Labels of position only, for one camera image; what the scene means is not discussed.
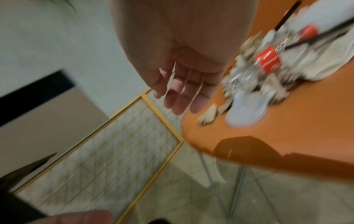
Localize person's right hand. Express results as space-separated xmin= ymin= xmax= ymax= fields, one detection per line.
xmin=107 ymin=0 xmax=261 ymax=116

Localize gold framed lattice panel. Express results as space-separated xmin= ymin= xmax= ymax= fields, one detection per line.
xmin=12 ymin=87 xmax=186 ymax=224

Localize crushed clear bottle red label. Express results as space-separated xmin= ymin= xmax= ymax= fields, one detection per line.
xmin=223 ymin=43 xmax=283 ymax=130

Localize metal table legs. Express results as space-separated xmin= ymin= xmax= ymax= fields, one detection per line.
xmin=198 ymin=152 xmax=280 ymax=221

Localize white cloth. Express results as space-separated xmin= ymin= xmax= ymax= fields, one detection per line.
xmin=289 ymin=30 xmax=354 ymax=81

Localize small bottle red label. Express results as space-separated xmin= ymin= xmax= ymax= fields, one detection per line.
xmin=297 ymin=24 xmax=320 ymax=40

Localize black stick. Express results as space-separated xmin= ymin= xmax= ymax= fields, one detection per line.
xmin=274 ymin=0 xmax=302 ymax=31
xmin=284 ymin=19 xmax=354 ymax=50

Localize pile of beige shells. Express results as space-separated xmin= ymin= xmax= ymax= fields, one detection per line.
xmin=197 ymin=31 xmax=292 ymax=125

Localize person's left hand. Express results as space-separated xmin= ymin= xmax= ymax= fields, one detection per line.
xmin=49 ymin=209 xmax=114 ymax=224

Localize white plastic bag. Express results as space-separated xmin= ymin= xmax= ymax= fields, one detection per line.
xmin=300 ymin=0 xmax=354 ymax=30

